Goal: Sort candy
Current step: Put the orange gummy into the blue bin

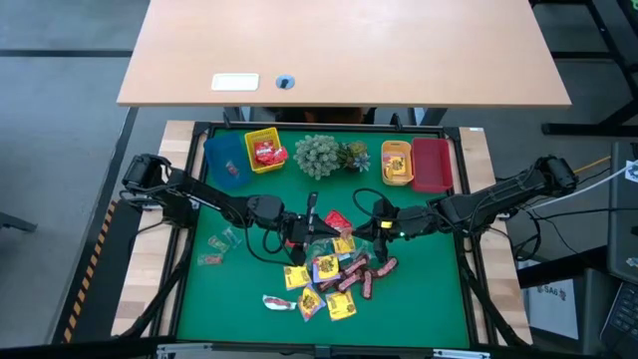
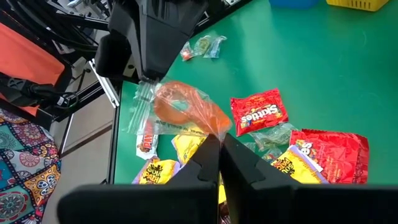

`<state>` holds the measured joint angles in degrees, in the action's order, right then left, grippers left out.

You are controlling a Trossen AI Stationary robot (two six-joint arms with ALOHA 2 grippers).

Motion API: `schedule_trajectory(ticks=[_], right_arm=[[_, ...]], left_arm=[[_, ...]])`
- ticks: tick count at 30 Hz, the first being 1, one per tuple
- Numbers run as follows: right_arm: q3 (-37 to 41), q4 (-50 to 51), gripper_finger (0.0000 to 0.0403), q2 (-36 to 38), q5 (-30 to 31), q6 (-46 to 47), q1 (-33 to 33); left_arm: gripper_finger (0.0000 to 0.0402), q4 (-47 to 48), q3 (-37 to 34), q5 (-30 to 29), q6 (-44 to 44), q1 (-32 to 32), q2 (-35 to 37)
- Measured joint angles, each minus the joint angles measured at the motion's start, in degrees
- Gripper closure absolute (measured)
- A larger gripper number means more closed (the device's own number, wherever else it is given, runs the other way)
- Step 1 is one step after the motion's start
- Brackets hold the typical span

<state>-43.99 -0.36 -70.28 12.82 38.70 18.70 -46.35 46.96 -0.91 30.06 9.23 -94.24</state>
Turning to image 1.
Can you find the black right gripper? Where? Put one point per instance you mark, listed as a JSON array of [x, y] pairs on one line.
[[409, 224]]

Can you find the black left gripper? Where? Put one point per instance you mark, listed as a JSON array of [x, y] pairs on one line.
[[301, 230]]

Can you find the red Skittles packet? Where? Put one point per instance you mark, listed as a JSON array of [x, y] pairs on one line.
[[290, 244], [263, 148], [336, 218], [277, 157]]

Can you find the purple-edged Sour Patch packet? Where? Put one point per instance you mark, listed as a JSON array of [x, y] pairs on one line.
[[310, 302], [327, 267]]

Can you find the white red candy bar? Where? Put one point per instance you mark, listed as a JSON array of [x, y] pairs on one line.
[[279, 302]]

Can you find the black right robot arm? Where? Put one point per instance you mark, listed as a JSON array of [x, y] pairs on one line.
[[498, 197]]

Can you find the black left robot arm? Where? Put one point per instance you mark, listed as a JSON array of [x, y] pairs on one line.
[[209, 199]]

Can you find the pale green bushy plant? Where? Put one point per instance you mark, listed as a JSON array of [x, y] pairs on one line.
[[316, 157]]

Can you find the small dark succulent plant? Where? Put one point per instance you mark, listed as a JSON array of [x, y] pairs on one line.
[[355, 154]]

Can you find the orange plastic tub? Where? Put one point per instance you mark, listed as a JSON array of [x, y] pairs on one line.
[[397, 144]]

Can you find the red plastic bin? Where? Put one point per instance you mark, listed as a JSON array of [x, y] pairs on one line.
[[431, 164]]

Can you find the yellow mesh basket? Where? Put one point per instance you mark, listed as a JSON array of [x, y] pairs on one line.
[[264, 133]]

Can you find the green table mat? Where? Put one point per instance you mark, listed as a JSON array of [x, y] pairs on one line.
[[239, 309]]

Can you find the blue plastic bin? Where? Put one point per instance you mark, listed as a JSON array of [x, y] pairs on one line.
[[219, 149]]

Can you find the white rectangular desk plate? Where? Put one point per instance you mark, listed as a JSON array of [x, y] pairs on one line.
[[235, 82]]

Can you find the light wooden desk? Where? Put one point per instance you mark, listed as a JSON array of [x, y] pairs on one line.
[[349, 50]]

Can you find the white labelled box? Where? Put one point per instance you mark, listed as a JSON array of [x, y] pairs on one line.
[[553, 309]]

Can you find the yellow black hazard tape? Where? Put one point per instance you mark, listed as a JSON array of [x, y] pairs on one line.
[[93, 259]]

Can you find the grey computer case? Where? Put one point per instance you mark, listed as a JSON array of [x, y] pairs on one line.
[[623, 224]]

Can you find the black keyboard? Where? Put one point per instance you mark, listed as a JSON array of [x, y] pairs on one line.
[[623, 319]]

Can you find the black chair base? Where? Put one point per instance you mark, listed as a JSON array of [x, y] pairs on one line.
[[15, 223]]

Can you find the black camera block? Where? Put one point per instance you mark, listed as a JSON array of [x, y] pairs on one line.
[[323, 353]]

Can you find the silver aluminium bracket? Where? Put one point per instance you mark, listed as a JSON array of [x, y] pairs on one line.
[[461, 354], [184, 349]]

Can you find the black desk leg frame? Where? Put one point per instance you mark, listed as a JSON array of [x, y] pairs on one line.
[[573, 129]]

